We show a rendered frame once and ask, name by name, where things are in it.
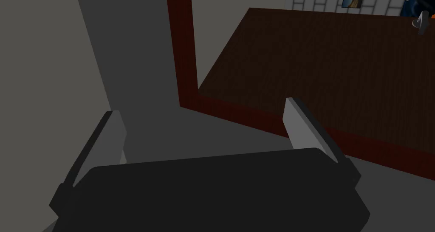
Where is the grey door handle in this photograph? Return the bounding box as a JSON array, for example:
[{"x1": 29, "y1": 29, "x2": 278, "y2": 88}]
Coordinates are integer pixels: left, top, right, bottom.
[{"x1": 412, "y1": 11, "x2": 430, "y2": 35}]

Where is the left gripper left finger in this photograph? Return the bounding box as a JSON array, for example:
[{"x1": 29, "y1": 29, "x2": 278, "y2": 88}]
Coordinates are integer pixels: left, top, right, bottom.
[{"x1": 49, "y1": 110, "x2": 128, "y2": 218}]

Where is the dark brown wooden door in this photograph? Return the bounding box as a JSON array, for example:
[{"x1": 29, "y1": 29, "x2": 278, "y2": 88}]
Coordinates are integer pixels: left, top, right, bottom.
[{"x1": 198, "y1": 7, "x2": 435, "y2": 158}]

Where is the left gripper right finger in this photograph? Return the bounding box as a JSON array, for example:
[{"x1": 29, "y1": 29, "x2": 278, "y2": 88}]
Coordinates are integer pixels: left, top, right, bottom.
[{"x1": 282, "y1": 97, "x2": 362, "y2": 189}]

